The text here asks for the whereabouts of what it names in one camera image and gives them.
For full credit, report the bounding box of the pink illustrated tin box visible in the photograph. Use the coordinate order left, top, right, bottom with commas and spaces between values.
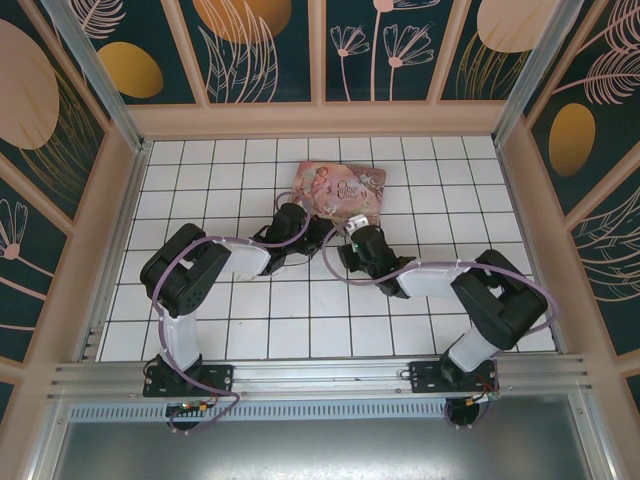
292, 159, 387, 227

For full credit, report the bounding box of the grey metal sheet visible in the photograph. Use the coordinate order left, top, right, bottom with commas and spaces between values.
29, 419, 614, 480

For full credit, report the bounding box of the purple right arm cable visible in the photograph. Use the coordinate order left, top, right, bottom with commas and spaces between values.
322, 227, 560, 432

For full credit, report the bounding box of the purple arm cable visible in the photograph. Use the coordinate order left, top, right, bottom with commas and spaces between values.
322, 227, 560, 432
152, 189, 314, 436

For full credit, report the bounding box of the long aluminium mounting rail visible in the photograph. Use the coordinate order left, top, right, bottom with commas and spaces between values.
47, 354, 599, 402

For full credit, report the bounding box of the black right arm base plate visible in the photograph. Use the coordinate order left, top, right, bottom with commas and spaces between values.
408, 359, 501, 396

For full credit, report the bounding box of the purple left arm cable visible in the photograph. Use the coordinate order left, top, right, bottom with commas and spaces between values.
152, 189, 314, 436

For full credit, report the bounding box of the aluminium side rail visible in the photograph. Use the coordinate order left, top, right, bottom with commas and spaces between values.
74, 144, 152, 362
495, 142, 567, 354

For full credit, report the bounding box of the perforated metal cable tray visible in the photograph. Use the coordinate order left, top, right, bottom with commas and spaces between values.
67, 402, 586, 422

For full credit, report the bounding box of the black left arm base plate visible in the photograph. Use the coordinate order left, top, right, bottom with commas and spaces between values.
143, 363, 236, 399

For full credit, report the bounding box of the aluminium corner post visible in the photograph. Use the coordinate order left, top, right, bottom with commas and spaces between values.
492, 0, 571, 146
42, 0, 154, 154

